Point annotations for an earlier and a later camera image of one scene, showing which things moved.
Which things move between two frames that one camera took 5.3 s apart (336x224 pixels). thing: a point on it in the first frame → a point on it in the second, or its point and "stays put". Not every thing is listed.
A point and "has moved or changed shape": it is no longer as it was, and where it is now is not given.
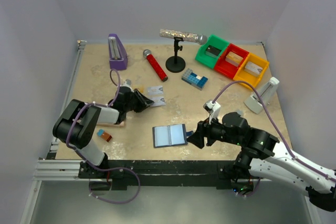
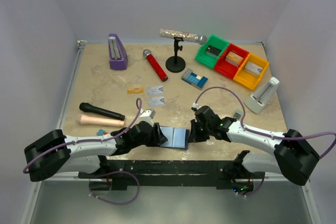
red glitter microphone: (147, 53) stays put
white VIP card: (158, 100) stays put
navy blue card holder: (170, 135) has moved or changed shape
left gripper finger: (145, 105) → (162, 138)
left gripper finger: (143, 99) → (161, 137)
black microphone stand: (176, 64) stays put
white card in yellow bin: (251, 66) stays put
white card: (154, 90) stays put
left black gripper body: (137, 100) → (157, 135)
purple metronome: (118, 56) stays put
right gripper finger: (202, 129) → (195, 125)
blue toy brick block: (192, 78) stays put
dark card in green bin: (212, 51) stays put
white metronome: (268, 93) stays put
